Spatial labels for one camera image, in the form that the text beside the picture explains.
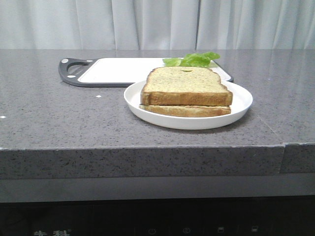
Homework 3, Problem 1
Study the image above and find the bread slice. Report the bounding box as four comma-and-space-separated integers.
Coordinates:
140, 67, 233, 106
139, 105, 231, 118

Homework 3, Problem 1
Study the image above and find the green lettuce leaf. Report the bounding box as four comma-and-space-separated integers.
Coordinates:
162, 52, 221, 68

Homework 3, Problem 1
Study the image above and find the white round plate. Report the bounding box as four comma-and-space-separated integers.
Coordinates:
124, 81, 253, 130

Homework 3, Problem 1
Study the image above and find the white cutting board black rim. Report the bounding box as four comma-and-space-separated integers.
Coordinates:
58, 57, 234, 88

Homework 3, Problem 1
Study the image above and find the white curtain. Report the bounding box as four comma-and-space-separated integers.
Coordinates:
0, 0, 315, 50

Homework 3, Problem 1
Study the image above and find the black appliance front panel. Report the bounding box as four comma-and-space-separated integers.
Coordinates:
0, 196, 315, 236

